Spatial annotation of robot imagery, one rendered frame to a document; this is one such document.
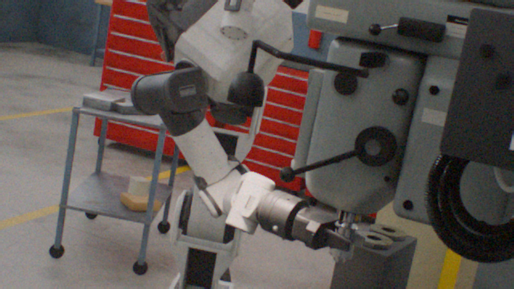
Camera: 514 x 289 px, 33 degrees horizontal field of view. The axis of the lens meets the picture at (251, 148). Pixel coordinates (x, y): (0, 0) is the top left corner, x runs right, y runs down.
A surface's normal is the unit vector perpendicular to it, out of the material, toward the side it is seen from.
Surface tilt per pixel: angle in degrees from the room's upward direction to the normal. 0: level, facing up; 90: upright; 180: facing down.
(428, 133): 90
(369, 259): 90
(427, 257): 90
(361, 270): 90
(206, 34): 59
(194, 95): 73
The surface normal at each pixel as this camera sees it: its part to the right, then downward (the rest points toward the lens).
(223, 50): 0.01, -0.33
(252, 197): -0.48, -0.32
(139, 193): 0.54, 0.27
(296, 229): -0.59, 0.07
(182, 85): 0.66, -0.02
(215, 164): 0.33, 0.24
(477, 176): -0.40, 0.12
